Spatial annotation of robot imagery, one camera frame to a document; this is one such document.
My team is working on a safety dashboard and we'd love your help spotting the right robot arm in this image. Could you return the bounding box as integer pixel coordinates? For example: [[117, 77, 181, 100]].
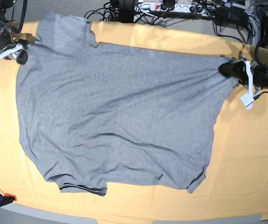
[[0, 0, 28, 65]]

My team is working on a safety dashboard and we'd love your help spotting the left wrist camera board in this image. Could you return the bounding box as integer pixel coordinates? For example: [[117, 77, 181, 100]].
[[240, 92, 254, 110]]

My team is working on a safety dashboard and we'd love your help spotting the grey t-shirt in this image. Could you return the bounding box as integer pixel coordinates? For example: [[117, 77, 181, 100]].
[[16, 13, 238, 196]]

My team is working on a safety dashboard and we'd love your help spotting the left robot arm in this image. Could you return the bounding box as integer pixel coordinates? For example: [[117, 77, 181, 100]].
[[218, 5, 268, 89]]

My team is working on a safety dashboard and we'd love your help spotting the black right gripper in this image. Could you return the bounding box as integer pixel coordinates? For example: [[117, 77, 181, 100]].
[[0, 28, 28, 65]]

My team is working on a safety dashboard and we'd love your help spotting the white power strip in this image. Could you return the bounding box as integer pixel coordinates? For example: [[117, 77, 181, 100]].
[[134, 0, 217, 16]]

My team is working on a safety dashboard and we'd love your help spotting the black power adapter brick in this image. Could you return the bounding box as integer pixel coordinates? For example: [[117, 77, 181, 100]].
[[216, 7, 249, 26]]

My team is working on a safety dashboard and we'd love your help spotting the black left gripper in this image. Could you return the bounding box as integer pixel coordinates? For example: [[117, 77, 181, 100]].
[[218, 62, 268, 89]]

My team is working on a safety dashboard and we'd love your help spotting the black centre post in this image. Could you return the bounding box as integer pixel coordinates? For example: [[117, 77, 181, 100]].
[[119, 0, 136, 23]]

